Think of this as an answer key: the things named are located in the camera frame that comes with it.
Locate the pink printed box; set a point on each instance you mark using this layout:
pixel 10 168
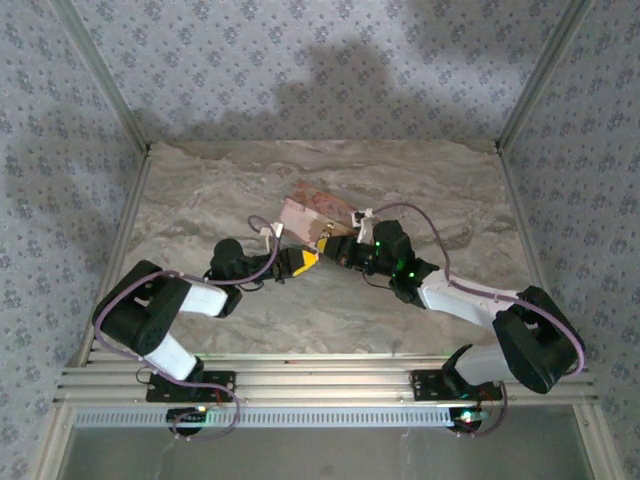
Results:
pixel 310 215

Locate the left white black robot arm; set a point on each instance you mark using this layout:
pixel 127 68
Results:
pixel 145 310

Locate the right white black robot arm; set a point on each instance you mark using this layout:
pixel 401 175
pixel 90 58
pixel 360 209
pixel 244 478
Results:
pixel 460 300

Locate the left black controller board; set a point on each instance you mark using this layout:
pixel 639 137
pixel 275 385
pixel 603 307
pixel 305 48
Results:
pixel 187 419

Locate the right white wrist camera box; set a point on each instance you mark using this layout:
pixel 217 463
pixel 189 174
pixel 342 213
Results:
pixel 361 217

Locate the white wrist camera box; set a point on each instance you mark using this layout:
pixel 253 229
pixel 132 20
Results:
pixel 274 231
pixel 361 217

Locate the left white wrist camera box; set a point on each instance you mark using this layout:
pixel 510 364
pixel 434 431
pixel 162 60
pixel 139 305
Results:
pixel 274 231

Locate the aluminium side rail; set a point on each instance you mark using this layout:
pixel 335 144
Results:
pixel 121 250
pixel 532 250

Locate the aluminium front rail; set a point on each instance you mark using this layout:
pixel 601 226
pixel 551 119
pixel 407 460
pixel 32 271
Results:
pixel 320 385

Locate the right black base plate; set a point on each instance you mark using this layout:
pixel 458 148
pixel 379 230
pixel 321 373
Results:
pixel 425 386

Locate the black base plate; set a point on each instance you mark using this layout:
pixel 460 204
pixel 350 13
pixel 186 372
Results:
pixel 425 386
pixel 162 394

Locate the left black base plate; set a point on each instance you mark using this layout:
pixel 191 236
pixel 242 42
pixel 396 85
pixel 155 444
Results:
pixel 162 394

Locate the aluminium corner post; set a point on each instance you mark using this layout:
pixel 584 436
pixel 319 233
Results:
pixel 106 75
pixel 540 75

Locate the aluminium frame leg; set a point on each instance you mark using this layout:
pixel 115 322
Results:
pixel 52 450
pixel 600 450

